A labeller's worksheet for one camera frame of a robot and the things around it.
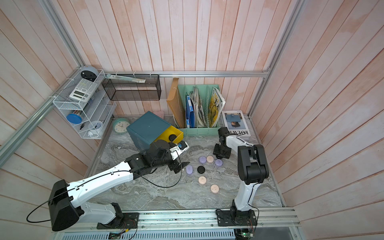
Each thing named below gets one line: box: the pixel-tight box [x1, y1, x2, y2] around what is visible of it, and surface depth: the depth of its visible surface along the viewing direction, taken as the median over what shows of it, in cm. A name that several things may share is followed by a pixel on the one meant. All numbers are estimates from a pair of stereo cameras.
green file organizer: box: [178, 84, 221, 137], surface depth 106 cm
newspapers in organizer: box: [187, 86, 209, 128], surface depth 103 cm
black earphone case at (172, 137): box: [168, 134, 177, 142], surface depth 89 cm
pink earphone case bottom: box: [210, 184, 220, 194], surface depth 84 cm
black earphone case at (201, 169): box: [197, 165, 206, 174], surface depth 92 cm
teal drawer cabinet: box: [126, 111, 172, 152], surface depth 86 cm
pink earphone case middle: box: [198, 176, 207, 185], surface depth 87 cm
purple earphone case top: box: [198, 156, 207, 164], surface depth 96 cm
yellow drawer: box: [154, 125, 184, 144], surface depth 88 cm
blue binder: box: [185, 95, 195, 128], surface depth 100 cm
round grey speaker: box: [81, 66, 99, 82], surface depth 83 cm
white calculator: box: [69, 78, 98, 102], surface depth 79 cm
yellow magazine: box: [208, 86, 226, 128], surface depth 103 cm
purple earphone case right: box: [215, 158, 223, 167], surface depth 95 cm
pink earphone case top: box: [206, 155, 214, 163], surface depth 96 cm
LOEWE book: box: [221, 110, 251, 140], surface depth 113 cm
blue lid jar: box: [66, 113, 83, 125], surface depth 78 cm
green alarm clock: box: [113, 117, 131, 135], surface depth 106 cm
